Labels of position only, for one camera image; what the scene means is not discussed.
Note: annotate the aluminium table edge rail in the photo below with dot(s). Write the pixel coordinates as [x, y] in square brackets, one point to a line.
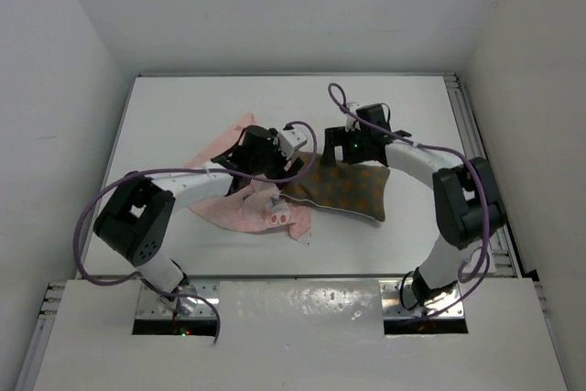
[502, 249]

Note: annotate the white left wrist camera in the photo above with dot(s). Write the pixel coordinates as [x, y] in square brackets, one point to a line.
[289, 141]

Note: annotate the white front cover panel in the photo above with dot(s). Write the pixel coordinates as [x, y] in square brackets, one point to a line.
[300, 335]

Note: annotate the pink cartoon pillowcase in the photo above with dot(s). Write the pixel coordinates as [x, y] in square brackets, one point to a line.
[256, 208]

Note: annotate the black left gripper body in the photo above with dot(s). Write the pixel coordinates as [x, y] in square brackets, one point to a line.
[273, 162]

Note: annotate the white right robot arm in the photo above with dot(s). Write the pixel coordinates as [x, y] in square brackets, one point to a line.
[468, 204]

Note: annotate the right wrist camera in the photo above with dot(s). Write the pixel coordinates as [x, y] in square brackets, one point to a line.
[351, 123]

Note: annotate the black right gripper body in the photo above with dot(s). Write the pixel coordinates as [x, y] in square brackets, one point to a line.
[333, 145]

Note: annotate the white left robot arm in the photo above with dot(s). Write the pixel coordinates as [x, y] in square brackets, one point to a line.
[135, 218]

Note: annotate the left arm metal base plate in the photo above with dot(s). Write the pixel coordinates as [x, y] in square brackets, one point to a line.
[150, 306]

